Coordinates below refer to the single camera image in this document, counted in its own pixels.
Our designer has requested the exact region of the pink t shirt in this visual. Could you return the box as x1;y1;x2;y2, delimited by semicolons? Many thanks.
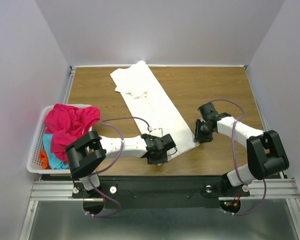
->
44;103;101;162

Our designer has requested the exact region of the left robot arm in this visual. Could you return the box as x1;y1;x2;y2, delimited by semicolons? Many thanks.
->
65;131;177;197

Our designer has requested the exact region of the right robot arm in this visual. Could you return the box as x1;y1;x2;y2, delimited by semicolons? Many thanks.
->
194;102;290;195

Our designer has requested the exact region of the white plastic laundry basket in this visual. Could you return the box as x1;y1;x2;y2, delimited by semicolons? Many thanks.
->
26;103;95;174

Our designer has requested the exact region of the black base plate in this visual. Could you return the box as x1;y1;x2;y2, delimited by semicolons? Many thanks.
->
72;175;250;210

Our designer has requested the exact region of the white t shirt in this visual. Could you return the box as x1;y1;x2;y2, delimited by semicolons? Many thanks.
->
110;60;199;161

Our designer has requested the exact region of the orange t shirt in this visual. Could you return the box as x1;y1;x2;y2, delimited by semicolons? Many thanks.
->
39;150;51;170

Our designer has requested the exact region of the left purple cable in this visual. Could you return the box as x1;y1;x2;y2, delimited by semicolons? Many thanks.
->
84;116;153;218

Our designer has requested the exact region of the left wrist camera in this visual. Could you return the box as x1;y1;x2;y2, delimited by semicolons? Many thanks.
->
147;126;154;132

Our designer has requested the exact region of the cyan t shirt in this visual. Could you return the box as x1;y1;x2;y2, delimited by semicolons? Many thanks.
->
42;133;69;170

